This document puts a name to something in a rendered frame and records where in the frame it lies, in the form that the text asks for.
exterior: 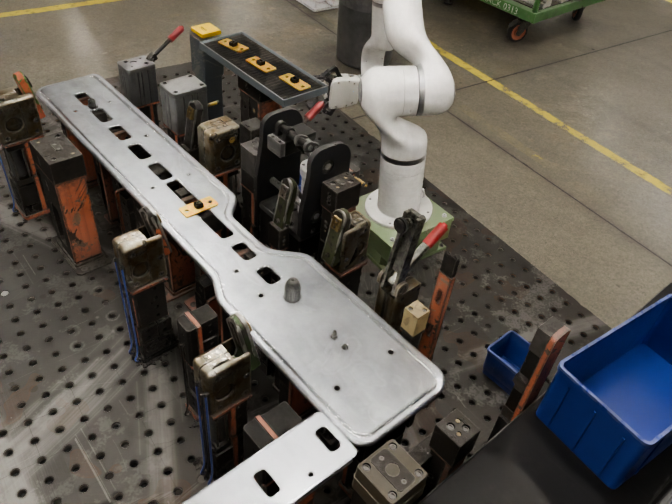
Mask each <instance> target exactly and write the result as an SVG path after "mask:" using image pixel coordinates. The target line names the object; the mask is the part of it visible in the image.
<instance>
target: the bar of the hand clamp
mask: <svg viewBox="0 0 672 504"><path fill-rule="evenodd" d="M425 221H426V217H425V216H424V215H421V214H420V213H419V212H417V211H416V210H414V209H413V208H410V209H408V210H405V211H404V213H403V216H402V217H398V218H396V219H395V220H394V228H395V230H396V231H397V234H396V238H395V241H394V244H393V247H392V250H391V253H390V256H389V260H388V263H387V266H386V269H385V272H384V275H383V278H382V281H381V285H380V286H381V287H385V286H387V285H389V284H388V282H387V279H388V278H389V277H390V276H392V275H393V274H394V271H396V272H397V276H396V279H395V282H394V285H393V288H392V291H391V295H392V296H394V290H395V288H396V286H397V285H398V284H399V283H401V282H403V281H405V278H406V275H407V273H408V270H409V267H410V264H411V261H412V258H413V255H414V252H415V249H416V247H417V244H418V241H419V238H420V235H421V232H422V229H423V226H424V224H425Z"/></svg>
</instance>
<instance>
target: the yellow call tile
mask: <svg viewBox="0 0 672 504"><path fill-rule="evenodd" d="M191 31H193V32H194V33H196V34H197V35H198V36H200V37H201V38H206V37H210V36H215V35H219V34H221V30H220V29H218V28H217V27H215V26H214V25H212V24H211V23H206V24H201V25H197V26H192V27H191Z"/></svg>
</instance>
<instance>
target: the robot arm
mask: <svg viewBox="0 0 672 504"><path fill-rule="evenodd" d="M393 49H394V50H395V51H396V52H397V53H399V54H400V55H401V56H403V57H404V58H405V59H407V60H408V61H409V62H411V63H412V64H413V65H414V66H383V64H384V56H385V52H386V51H391V50H393ZM332 72H335V73H336V74H332ZM312 76H314V77H315V78H317V79H319V80H320V81H322V82H324V80H325V81H326V85H328V93H326V94H325V99H324V100H323V102H324V103H325V105H324V106H325V107H324V108H323V109H322V110H321V111H322V112H323V113H325V114H327V115H329V116H332V114H333V113H334V111H335V110H336V109H338V108H343V107H348V106H351V105H354V104H357V102H358V101H359V103H360V105H361V107H362V109H363V111H364V112H365V114H366V115H367V116H368V118H369V119H370V120H371V121H372V122H373V123H374V124H375V125H376V126H377V128H378V129H379V131H380V135H381V155H380V170H379V187H378V189H377V190H375V191H374V192H372V193H371V194H370V195H369V196H368V197H367V199H366V202H365V211H366V214H367V215H368V217H369V218H370V219H371V220H372V221H374V222H375V223H377V224H378V225H380V226H383V227H386V228H390V229H395V228H394V220H395V219H396V218H398V217H402V216H403V213H404V211H405V210H408V209H410V208H413V209H414V210H416V211H417V212H419V213H420V214H421V215H424V216H425V217H426V221H425V223H426V222H427V221H428V220H429V218H430V217H431V214H432V203H431V201H430V200H429V198H428V197H427V196H426V195H425V191H424V189H423V188H422V186H423V178H424V169H425V161H426V152H427V134H426V132H425V130H424V129H423V128H421V127H420V126H418V125H416V124H414V123H411V122H409V121H407V120H405V119H402V118H401V117H400V116H433V115H438V114H441V113H443V112H445V111H447V110H448V109H449V108H450V107H451V105H452V104H453V102H454V98H455V82H454V79H453V77H452V74H451V72H450V70H449V68H448V67H447V65H446V64H445V62H444V61H443V59H442V58H441V56H440V55H439V54H438V52H437V51H436V50H435V48H434V47H433V46H432V44H431V43H430V41H429V39H428V37H427V35H426V32H425V27H424V21H423V10H422V0H372V33H371V37H370V39H369V40H368V41H367V42H366V43H365V45H364V47H363V50H362V55H361V75H354V74H340V72H339V70H338V68H337V66H336V65H333V66H332V67H330V68H328V69H327V70H326V71H325V72H324V73H321V75H312ZM328 107H329V108H330V109H329V110H328V109H326V108H328Z"/></svg>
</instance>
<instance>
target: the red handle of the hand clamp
mask: <svg viewBox="0 0 672 504"><path fill-rule="evenodd" d="M447 227H448V225H447V224H446V223H444V222H443V223H441V222H439V223H438V224H437V225H436V227H435V228H434V229H433V230H432V231H431V232H430V233H429V234H428V235H427V236H426V237H425V239H424V240H423V241H422V243H421V244H420V245H419V247H418V248H417V249H416V250H415V252H414V255H413V258H412V261H411V264H410V267H409V270H408V272H409V271H410V269H411V268H412V267H413V266H414V265H415V264H416V263H417V262H418V261H419V260H420V259H421V257H422V256H423V255H424V254H425V253H426V252H427V251H428V250H429V249H431V248H432V247H433V246H434V245H435V244H436V243H437V242H438V240H439V239H440V238H441V237H442V236H443V235H444V234H445V233H446V232H447V231H448V228H447ZM396 276H397V272H395V273H394V274H393V275H392V276H390V277H389V278H388V279H387V282H388V284H389V285H391V286H392V287H393V285H394V282H395V279H396Z"/></svg>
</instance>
